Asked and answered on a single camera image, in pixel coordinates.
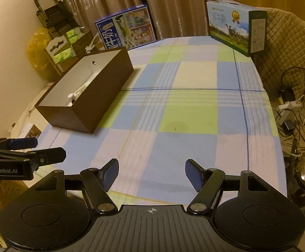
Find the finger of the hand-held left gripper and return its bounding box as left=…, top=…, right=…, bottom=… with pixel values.
left=0, top=137, right=39, bottom=151
left=0, top=147, right=67, bottom=169

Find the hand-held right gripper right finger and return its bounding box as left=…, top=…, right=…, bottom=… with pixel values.
left=185, top=159, right=271, bottom=214

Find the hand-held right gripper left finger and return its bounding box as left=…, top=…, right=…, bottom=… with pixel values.
left=34, top=158, right=120, bottom=214

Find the brown storage box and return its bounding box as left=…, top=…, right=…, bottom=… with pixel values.
left=34, top=47, right=135, bottom=134

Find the small white box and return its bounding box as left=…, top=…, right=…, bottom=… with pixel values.
left=18, top=122, right=43, bottom=140

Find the plaid tablecloth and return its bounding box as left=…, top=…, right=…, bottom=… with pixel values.
left=35, top=35, right=289, bottom=206

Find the yellow plastic bag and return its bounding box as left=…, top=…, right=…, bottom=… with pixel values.
left=26, top=28, right=53, bottom=71

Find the wooden tissue rack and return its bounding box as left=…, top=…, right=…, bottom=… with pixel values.
left=45, top=26, right=100, bottom=72

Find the white power adapter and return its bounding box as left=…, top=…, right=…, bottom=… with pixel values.
left=277, top=110, right=293, bottom=126

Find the white power strip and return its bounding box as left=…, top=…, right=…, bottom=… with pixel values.
left=275, top=100, right=304, bottom=112

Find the white plastic object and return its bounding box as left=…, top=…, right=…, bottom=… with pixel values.
left=85, top=33, right=101, bottom=53

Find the black power adapter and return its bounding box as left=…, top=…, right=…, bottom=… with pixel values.
left=279, top=87, right=295, bottom=101

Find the blue milk carton box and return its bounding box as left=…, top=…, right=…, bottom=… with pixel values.
left=95, top=4, right=157, bottom=51

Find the green milk carton box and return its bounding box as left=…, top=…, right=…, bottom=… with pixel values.
left=206, top=0, right=269, bottom=57

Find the quilted chair cover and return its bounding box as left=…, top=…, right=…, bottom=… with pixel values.
left=252, top=7, right=305, bottom=98

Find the tangle of cables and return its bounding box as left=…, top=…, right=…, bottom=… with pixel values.
left=273, top=67, right=305, bottom=158

